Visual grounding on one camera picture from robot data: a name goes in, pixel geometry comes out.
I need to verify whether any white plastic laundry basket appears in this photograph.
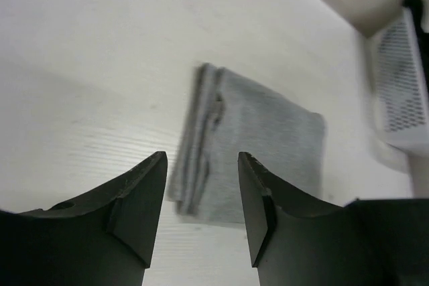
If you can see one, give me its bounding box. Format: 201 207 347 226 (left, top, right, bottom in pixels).
367 0 428 156

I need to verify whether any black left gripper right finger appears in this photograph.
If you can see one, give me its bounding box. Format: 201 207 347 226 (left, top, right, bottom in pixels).
238 152 428 285

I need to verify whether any grey tank top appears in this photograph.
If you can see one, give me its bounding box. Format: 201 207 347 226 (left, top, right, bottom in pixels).
168 63 325 224

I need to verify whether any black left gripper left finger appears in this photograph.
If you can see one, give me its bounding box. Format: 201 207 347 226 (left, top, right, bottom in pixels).
1 151 168 285

